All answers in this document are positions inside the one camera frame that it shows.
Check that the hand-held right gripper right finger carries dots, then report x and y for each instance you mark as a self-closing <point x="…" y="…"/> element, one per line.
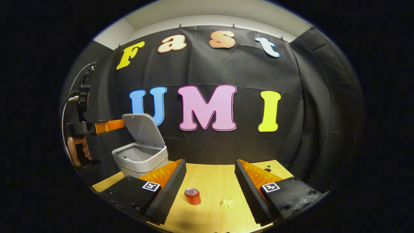
<point x="250" y="194"/>

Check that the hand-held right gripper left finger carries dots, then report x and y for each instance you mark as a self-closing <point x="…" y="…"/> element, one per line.
<point x="169" y="194"/>

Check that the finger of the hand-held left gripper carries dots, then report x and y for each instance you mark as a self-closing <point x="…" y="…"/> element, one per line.
<point x="110" y="126"/>

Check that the red pop can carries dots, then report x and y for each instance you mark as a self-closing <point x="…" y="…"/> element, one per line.
<point x="193" y="197"/>

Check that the yellow paper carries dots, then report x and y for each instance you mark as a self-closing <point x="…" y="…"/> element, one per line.
<point x="227" y="203"/>

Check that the grey desktop garbage bin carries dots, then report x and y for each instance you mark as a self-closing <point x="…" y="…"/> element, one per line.
<point x="142" y="158"/>

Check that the wooden desktop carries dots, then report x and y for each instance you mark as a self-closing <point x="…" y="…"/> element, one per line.
<point x="210" y="181"/>

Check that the black backdrop cloth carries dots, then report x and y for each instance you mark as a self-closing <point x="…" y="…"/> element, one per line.
<point x="245" y="145"/>

